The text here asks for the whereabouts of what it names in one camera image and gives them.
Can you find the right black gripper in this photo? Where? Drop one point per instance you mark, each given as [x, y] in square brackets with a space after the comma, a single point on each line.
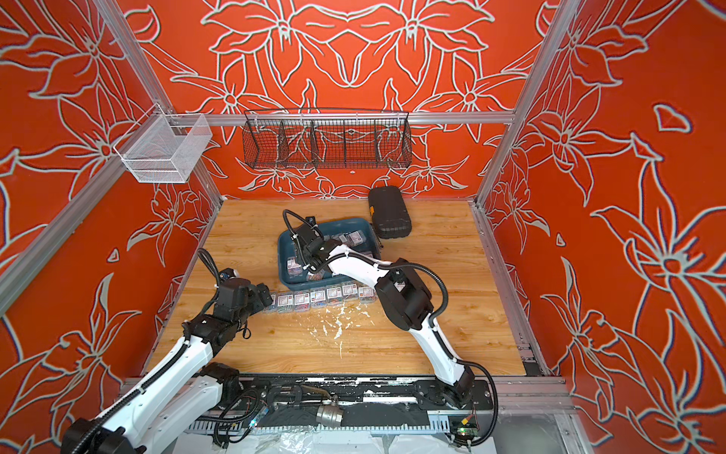
[303, 250]

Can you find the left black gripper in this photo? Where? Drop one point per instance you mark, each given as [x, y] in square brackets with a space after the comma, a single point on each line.
[258, 303]

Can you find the removed paper clip box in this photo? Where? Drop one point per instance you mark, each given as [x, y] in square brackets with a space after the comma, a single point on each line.
[273, 306]
[302, 301]
[366, 295]
[349, 291]
[318, 298]
[334, 295]
[285, 302]

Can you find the blue plastic storage tray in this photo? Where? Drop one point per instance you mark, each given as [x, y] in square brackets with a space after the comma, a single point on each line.
[292, 275]

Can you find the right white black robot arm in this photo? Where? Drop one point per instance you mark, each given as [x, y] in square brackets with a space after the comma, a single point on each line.
[411, 295]

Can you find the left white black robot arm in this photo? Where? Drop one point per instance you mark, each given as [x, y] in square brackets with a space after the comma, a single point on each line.
[186, 383]

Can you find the paper clip box back right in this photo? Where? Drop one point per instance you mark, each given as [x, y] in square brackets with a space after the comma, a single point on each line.
[356, 238]

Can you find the black tool case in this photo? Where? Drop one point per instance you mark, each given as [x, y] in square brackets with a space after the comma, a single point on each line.
[389, 215]

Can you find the black wire wall basket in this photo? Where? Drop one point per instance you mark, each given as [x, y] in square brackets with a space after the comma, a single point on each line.
[327, 139]

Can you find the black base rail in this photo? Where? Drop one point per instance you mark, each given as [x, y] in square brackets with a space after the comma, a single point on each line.
[380, 405]

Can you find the white wire wall basket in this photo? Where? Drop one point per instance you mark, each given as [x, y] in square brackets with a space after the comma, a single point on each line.
[157, 150]

